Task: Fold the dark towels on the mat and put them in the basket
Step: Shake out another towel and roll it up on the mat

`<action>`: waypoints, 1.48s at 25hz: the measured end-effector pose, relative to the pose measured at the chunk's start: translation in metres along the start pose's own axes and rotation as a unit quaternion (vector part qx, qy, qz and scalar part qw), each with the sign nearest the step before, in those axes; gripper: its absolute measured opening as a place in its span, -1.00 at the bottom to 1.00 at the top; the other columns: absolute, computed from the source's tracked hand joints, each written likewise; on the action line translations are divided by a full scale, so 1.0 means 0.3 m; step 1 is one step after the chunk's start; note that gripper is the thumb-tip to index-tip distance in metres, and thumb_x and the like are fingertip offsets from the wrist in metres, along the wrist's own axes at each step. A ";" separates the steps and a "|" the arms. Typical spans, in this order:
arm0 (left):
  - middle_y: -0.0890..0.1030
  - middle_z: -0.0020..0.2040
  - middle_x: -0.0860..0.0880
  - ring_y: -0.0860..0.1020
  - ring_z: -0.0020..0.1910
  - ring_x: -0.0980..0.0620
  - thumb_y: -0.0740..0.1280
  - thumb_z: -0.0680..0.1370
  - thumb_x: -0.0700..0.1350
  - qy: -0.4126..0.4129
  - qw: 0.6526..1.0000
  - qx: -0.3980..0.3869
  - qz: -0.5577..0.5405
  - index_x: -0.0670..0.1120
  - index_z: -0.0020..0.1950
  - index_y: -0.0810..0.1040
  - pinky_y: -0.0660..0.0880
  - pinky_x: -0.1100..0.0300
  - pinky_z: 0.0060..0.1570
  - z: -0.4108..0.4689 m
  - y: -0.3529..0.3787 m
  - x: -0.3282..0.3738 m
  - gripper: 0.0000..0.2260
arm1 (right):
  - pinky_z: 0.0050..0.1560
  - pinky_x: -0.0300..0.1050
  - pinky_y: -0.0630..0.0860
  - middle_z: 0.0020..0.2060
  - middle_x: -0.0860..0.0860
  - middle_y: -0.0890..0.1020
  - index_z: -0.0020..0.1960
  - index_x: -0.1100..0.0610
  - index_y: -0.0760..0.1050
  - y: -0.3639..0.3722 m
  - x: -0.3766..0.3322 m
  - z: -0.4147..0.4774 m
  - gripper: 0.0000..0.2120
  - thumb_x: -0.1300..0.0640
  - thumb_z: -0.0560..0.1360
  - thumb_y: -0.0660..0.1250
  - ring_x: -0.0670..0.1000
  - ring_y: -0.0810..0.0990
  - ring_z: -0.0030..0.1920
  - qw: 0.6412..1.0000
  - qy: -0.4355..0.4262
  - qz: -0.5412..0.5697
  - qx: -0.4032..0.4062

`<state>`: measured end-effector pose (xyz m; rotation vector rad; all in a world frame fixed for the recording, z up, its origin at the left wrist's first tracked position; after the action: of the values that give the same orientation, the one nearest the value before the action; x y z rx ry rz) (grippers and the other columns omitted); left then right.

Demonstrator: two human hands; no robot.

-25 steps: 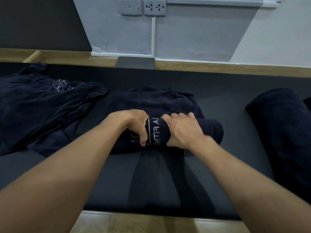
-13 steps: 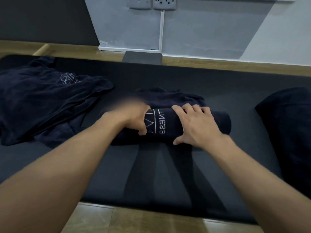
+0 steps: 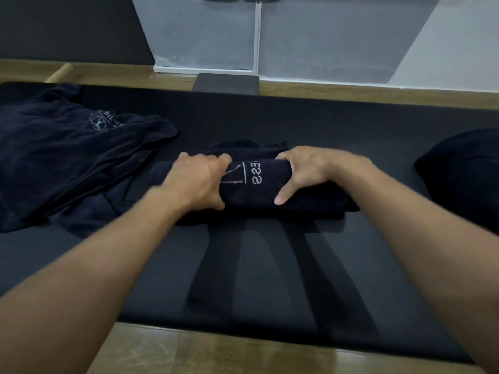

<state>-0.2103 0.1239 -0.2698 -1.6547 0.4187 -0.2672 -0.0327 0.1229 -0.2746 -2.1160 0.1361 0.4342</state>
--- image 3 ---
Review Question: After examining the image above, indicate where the person's right hand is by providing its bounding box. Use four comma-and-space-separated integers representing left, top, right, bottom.
274, 145, 353, 206

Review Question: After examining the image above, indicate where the person's left hand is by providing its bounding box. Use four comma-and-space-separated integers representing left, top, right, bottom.
161, 151, 233, 213

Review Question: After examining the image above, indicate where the navy towel with line print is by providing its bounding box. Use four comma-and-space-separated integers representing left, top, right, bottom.
150, 139, 360, 226

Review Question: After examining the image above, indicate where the person's right forearm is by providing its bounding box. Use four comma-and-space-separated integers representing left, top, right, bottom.
334, 152, 499, 374

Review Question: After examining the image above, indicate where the person's left forearm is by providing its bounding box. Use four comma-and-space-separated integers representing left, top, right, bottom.
0, 186, 189, 374

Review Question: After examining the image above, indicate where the black table mat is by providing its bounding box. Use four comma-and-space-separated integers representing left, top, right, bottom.
0, 81, 499, 365

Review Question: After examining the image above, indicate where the navy towel with round logo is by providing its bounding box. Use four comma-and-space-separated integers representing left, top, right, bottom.
0, 83, 179, 234

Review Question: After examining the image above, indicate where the rolled navy towel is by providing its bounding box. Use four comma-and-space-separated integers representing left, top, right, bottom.
413, 128, 499, 222

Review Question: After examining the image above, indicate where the wooden stick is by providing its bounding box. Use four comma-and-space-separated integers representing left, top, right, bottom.
44, 62, 74, 83

